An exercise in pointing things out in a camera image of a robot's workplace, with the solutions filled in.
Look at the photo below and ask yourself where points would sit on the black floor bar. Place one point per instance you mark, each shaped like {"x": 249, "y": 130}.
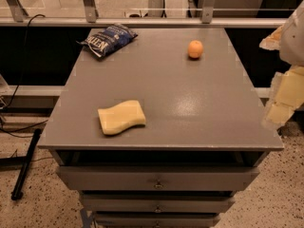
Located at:
{"x": 17, "y": 191}

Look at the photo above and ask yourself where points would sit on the middle grey drawer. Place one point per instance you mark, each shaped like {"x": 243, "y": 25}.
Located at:
{"x": 156, "y": 203}

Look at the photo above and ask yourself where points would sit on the grey drawer cabinet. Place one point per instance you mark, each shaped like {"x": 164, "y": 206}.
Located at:
{"x": 200, "y": 112}

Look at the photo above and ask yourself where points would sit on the metal railing frame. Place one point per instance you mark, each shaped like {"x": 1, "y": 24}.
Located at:
{"x": 144, "y": 13}

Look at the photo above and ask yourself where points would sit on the top grey drawer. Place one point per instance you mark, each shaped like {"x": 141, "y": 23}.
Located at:
{"x": 156, "y": 178}

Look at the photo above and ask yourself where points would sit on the yellow sponge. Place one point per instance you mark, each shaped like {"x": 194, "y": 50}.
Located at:
{"x": 120, "y": 117}

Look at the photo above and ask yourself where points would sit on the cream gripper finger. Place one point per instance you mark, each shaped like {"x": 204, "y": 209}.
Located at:
{"x": 272, "y": 41}
{"x": 286, "y": 96}

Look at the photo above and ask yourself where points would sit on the orange fruit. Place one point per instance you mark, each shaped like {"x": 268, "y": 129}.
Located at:
{"x": 195, "y": 49}

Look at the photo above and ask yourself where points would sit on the blue chip bag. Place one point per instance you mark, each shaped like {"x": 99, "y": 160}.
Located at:
{"x": 109, "y": 40}

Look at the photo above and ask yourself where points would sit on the grey drawer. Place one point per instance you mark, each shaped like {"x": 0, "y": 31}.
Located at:
{"x": 156, "y": 178}
{"x": 156, "y": 220}
{"x": 156, "y": 203}

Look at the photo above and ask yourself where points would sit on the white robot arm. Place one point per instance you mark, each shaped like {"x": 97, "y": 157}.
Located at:
{"x": 292, "y": 38}

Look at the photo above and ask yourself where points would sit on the bottom grey drawer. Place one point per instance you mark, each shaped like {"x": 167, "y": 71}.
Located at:
{"x": 156, "y": 220}

